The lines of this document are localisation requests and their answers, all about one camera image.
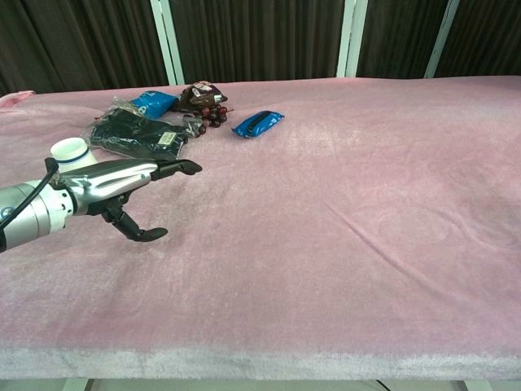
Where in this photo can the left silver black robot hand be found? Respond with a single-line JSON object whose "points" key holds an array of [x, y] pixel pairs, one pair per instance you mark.
{"points": [[106, 179]]}

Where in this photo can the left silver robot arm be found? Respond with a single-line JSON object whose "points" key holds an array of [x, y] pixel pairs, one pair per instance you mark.
{"points": [[28, 212]]}

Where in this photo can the white paper cup blue band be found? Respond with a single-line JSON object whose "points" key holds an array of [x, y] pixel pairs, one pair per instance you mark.
{"points": [[72, 154]]}

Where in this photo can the black garment in clear bag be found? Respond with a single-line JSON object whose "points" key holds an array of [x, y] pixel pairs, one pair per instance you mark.
{"points": [[134, 136]]}

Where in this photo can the blue snack packet white print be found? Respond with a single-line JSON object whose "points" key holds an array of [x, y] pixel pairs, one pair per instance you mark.
{"points": [[151, 104]]}

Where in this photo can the dark red grape bunch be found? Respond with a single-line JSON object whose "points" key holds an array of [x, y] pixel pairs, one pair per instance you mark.
{"points": [[209, 116]]}

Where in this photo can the dark brown snack bag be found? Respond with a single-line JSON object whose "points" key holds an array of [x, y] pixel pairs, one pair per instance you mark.
{"points": [[199, 97]]}

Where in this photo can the blue packet with black stripe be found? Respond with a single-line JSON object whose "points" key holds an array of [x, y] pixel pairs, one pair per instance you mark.
{"points": [[257, 123]]}

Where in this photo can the pink plush blanket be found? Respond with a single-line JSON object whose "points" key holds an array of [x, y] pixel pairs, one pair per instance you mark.
{"points": [[285, 228]]}

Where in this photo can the dark pleated curtain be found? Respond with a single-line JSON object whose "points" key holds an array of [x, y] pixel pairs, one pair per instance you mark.
{"points": [[260, 38]]}

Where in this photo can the white frame post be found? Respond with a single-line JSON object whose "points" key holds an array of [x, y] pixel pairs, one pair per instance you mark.
{"points": [[167, 40], [443, 38], [348, 38]]}

